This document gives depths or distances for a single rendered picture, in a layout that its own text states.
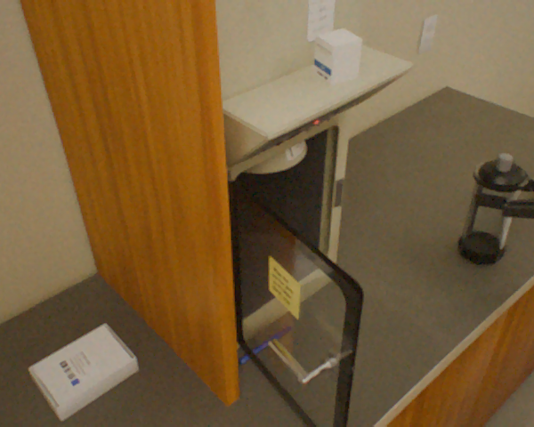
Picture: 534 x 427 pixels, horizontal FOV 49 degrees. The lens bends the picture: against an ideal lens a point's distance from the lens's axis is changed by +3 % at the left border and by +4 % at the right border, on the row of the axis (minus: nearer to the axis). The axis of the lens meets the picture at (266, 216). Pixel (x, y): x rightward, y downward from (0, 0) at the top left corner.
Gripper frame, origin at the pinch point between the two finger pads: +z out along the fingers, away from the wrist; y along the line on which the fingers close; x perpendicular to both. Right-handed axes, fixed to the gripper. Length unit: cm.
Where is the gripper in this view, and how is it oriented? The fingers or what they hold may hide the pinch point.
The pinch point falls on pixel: (498, 191)
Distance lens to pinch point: 140.2
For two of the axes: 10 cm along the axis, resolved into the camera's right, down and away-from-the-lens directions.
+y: -7.2, 4.3, -5.4
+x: 2.1, 8.8, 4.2
